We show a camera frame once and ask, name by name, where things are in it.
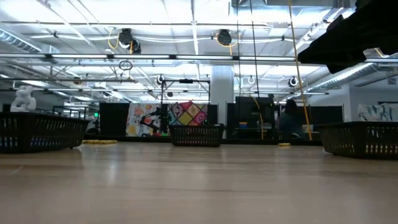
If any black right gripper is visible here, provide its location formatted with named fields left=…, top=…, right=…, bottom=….
left=297, top=0, right=398, bottom=75

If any black plastic mesh basket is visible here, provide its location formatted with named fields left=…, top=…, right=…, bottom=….
left=316, top=121, right=398, bottom=160
left=169, top=123, right=225, bottom=147
left=0, top=111, right=91, bottom=154

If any patterned cloth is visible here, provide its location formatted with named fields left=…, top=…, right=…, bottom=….
left=357, top=102, right=398, bottom=122

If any person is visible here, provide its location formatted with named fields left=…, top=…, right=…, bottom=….
left=278, top=98, right=305, bottom=139

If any colourful patchwork cloth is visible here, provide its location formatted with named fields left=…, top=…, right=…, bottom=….
left=126, top=101, right=209, bottom=137

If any yellow cable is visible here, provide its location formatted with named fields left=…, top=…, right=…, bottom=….
left=287, top=0, right=313, bottom=141

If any yellow hanging cord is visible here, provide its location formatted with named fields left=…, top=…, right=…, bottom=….
left=252, top=95, right=264, bottom=141

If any black aluminium table frame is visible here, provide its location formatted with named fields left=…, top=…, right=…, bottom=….
left=82, top=133, right=323, bottom=146

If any long ceiling light rail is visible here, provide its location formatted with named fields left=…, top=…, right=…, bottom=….
left=0, top=52, right=398, bottom=63

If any black metal rig frame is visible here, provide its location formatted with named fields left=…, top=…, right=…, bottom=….
left=160, top=78, right=211, bottom=127

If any black hanging cable loop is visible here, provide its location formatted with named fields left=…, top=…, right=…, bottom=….
left=118, top=60, right=134, bottom=72

